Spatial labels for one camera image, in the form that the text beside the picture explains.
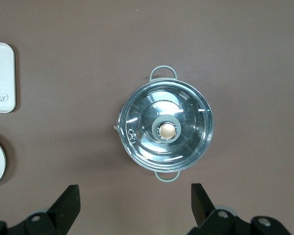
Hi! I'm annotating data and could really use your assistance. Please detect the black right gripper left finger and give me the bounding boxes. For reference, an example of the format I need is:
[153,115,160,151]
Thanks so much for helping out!
[0,184,81,235]

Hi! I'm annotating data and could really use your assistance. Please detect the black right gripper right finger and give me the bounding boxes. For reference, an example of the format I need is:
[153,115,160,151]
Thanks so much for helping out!
[188,183,293,235]

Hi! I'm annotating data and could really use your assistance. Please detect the glass pot lid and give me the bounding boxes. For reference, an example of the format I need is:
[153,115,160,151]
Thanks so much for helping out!
[118,79,215,172]

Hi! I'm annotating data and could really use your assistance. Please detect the cream rabbit print tray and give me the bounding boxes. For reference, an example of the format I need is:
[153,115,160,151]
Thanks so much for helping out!
[0,42,17,114]

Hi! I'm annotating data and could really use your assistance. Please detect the grey-green electric cooking pot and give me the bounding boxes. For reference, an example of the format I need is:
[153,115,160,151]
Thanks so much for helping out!
[112,65,215,183]

